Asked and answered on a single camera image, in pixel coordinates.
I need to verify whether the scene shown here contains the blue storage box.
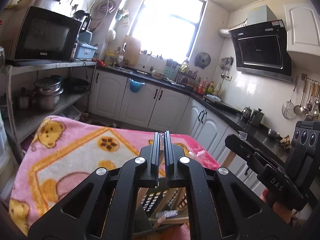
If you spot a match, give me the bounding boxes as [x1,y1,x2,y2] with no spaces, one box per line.
[74,42,98,60]

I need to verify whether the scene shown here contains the steel kettle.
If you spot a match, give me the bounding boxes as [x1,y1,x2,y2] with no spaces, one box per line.
[241,107,264,127]

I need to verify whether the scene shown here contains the black range hood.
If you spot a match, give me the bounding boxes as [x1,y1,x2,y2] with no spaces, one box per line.
[219,5,292,82]

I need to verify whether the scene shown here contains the white kitchen cabinets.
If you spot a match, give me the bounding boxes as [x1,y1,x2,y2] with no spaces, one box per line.
[89,69,256,163]

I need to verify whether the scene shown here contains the metal shelf rack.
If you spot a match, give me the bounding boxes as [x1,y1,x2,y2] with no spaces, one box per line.
[1,61,96,163]

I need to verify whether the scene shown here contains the black microwave oven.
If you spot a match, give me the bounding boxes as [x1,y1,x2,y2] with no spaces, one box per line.
[1,6,81,64]

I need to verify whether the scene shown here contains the right hand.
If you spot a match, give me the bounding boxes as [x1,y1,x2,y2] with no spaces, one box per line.
[260,188,298,228]

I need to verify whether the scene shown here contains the black countertop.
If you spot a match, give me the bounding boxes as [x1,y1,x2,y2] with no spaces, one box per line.
[96,64,293,156]

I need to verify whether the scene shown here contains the dark green utensil basket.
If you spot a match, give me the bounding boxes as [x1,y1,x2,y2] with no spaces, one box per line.
[133,187,189,237]

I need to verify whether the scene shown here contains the wall fan vent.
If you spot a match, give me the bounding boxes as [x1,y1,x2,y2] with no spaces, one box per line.
[194,52,211,69]

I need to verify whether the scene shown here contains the stacked steel pots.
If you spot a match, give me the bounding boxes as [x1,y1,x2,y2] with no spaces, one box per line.
[34,75,63,111]

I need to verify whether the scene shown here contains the blender jug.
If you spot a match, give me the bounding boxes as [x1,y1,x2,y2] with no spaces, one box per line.
[72,10,92,33]

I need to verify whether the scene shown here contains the blue hanging basket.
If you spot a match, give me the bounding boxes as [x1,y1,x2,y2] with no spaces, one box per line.
[130,79,145,93]

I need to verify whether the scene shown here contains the black wok on shelf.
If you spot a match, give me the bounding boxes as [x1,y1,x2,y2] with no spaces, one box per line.
[64,77,89,93]

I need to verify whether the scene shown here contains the hanging ladles and strainers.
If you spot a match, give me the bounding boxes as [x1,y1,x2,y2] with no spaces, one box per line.
[281,73,319,120]

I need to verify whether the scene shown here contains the pink bear blanket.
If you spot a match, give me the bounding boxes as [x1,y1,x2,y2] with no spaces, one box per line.
[1,116,219,239]

